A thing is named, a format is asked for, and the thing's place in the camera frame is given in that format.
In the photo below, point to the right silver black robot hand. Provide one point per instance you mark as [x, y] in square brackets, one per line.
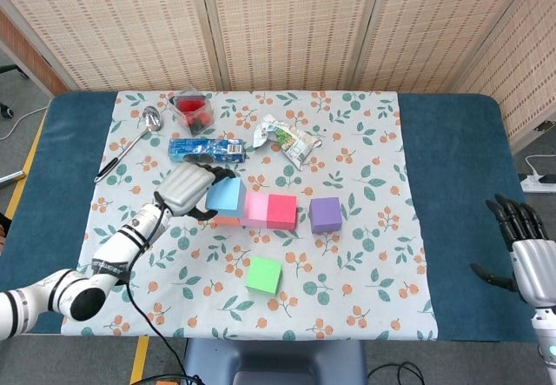
[534, 272]

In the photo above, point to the clear box with red items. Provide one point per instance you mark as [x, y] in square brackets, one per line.
[193, 113]

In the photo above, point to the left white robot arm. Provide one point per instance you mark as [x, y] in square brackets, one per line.
[126, 246]

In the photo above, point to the teal table cover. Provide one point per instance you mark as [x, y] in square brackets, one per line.
[456, 185]

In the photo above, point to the blue cookie package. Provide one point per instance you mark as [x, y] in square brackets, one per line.
[217, 150]

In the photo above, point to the green foam cube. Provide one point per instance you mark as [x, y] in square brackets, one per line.
[262, 275]

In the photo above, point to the purple foam cube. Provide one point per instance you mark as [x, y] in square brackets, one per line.
[325, 214]

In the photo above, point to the crumpled silver snack bag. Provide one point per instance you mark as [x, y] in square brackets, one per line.
[291, 141]

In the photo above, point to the brass screen hinge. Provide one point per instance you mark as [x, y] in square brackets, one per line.
[545, 126]

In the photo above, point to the pink foam cube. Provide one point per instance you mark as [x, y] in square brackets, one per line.
[256, 211]

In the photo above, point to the person in dark clothes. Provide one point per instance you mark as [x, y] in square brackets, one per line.
[1, 228]

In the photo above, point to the bamboo folding screen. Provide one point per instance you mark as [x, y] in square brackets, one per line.
[282, 24]

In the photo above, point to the light blue foam cube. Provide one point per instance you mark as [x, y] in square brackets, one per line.
[226, 196]

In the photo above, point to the grey metal bar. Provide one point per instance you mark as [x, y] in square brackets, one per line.
[13, 177]

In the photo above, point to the small orange object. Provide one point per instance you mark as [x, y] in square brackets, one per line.
[167, 383]

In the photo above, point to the floral print tablecloth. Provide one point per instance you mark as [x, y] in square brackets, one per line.
[373, 141]

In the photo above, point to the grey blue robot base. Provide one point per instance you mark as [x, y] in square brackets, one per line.
[269, 359]

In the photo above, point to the orange foam cube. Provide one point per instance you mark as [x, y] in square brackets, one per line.
[228, 221]

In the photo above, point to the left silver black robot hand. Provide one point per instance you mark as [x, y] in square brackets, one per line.
[184, 189]

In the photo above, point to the black office chair base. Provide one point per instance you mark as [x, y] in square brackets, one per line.
[5, 110]

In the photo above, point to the white power strip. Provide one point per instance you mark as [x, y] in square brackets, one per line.
[532, 185]

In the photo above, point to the red foam cube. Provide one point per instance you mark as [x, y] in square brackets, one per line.
[281, 211]

